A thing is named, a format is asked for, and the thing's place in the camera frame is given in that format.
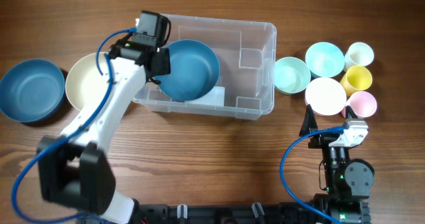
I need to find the pink small bowl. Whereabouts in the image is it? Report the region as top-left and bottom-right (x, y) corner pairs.
(305, 77), (347, 116)

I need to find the mint green small bowl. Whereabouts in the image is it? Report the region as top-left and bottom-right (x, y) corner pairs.
(274, 56), (311, 94)

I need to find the dark blue bowl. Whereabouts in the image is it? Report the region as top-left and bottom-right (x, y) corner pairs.
(155, 39), (220, 102)
(1, 58), (65, 123)

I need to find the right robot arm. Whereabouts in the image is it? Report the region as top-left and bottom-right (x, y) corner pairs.
(299, 105), (375, 223)

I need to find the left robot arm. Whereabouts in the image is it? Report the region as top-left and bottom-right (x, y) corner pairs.
(34, 29), (171, 223)

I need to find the clear plastic storage container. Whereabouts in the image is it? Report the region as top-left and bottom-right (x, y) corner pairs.
(133, 15), (277, 120)

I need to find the pink cup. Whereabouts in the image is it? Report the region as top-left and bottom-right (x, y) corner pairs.
(341, 91), (378, 118)

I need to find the yellow cup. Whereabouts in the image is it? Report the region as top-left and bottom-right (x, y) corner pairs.
(340, 66), (373, 96)

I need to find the light blue small bowl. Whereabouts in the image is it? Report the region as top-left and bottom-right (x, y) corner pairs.
(305, 42), (345, 78)

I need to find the cream white cup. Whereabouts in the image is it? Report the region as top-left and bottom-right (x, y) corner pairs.
(343, 42), (375, 72)

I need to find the white label sticker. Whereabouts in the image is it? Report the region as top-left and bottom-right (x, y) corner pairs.
(185, 86), (225, 106)

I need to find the right blue cable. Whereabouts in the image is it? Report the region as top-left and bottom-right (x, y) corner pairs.
(279, 126), (348, 224)

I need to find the blue cable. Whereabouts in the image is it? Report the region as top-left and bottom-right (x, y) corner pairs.
(279, 126), (348, 224)
(11, 27), (137, 224)

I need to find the left blue cable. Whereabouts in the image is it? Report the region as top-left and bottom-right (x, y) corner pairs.
(11, 27), (137, 224)

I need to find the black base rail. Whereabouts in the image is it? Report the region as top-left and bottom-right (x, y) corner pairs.
(132, 202), (371, 224)

